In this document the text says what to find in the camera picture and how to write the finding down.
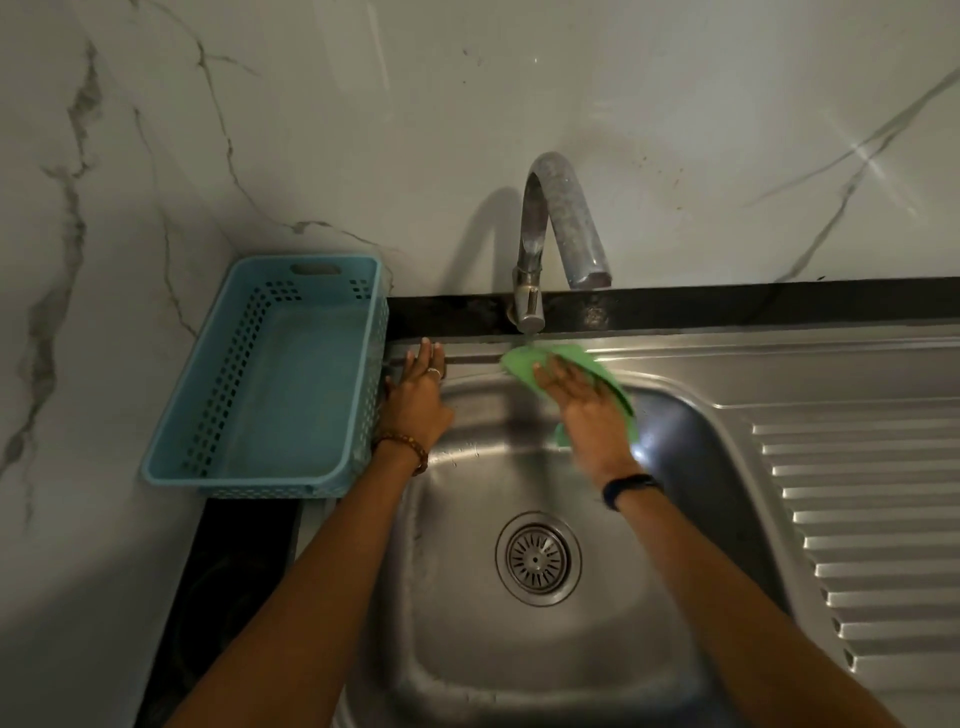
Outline person's left hand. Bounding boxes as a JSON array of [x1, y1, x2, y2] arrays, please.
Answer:
[[382, 337, 456, 453]]

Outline person's right hand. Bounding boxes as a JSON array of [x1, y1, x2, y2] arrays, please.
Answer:
[[531, 354, 643, 490]]

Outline green cleaning cloth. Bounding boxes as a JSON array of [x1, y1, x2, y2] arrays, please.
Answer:
[[499, 343, 640, 448]]

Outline person's left forearm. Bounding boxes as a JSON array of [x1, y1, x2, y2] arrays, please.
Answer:
[[166, 436, 429, 728]]

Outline person's right forearm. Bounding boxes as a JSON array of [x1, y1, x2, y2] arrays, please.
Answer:
[[604, 474, 910, 728]]

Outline blue plastic perforated basket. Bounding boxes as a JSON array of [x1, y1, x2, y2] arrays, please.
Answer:
[[140, 255, 390, 501]]

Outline black wrist band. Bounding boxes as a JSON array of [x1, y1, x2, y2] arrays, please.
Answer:
[[602, 472, 664, 513]]

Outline steel curved faucet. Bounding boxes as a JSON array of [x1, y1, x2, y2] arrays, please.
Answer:
[[510, 151, 614, 336]]

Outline round steel drain strainer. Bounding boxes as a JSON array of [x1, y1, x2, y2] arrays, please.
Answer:
[[495, 511, 583, 607]]

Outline stainless steel sink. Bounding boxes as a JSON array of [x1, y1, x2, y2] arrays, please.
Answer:
[[294, 322, 960, 728]]

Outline brown beaded bracelet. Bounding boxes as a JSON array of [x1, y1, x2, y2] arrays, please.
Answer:
[[370, 429, 430, 478]]

